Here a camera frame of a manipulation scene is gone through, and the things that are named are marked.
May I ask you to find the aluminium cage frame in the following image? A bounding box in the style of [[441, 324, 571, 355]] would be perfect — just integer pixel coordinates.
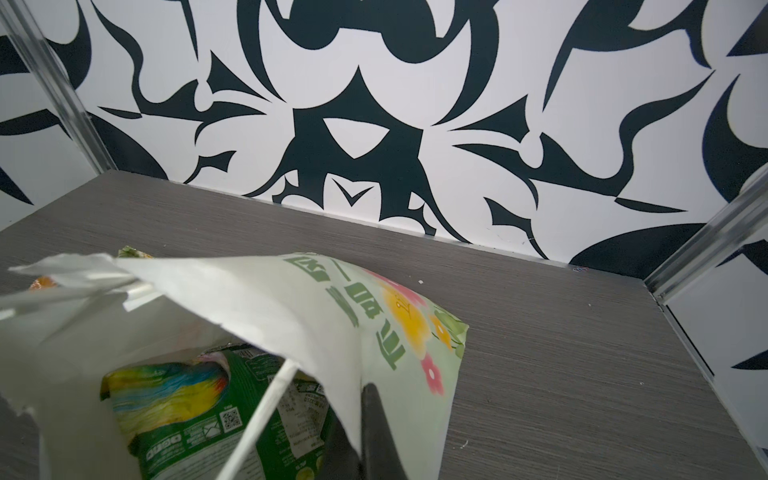
[[1, 1, 767, 479]]

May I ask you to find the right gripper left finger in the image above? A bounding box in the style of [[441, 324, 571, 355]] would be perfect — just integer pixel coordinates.
[[317, 419, 363, 480]]

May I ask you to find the green white snack bag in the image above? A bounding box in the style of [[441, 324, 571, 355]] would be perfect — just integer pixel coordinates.
[[101, 344, 335, 479]]

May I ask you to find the floral paper gift bag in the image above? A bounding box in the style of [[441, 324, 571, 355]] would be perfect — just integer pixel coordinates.
[[1, 251, 467, 479]]

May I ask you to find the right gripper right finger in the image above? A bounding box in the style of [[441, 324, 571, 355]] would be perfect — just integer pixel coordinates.
[[360, 383, 407, 480]]

